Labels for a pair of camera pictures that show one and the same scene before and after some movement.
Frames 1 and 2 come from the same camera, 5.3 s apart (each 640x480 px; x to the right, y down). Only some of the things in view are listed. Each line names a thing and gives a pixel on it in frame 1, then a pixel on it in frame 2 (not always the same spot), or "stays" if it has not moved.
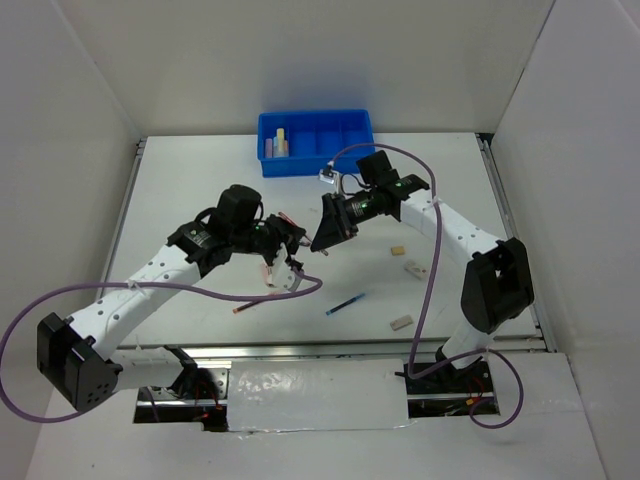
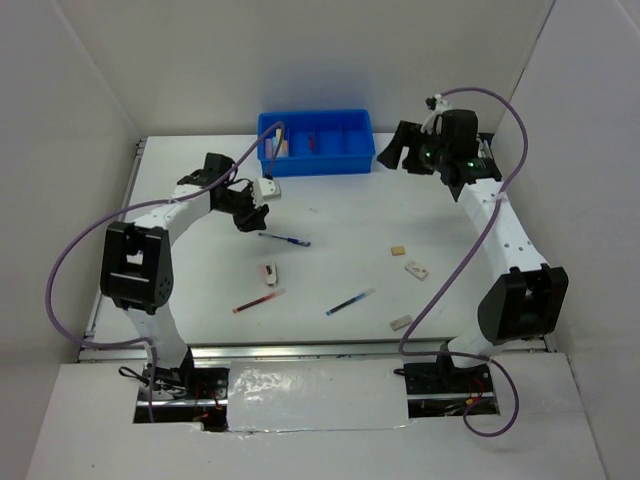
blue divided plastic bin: x=300 y=143 stays
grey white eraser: x=401 y=322 stays
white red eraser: x=412 y=266 stays
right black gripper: x=336 y=225 -> x=409 y=135
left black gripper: x=286 y=236 -> x=253 y=219
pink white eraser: x=268 y=272 stays
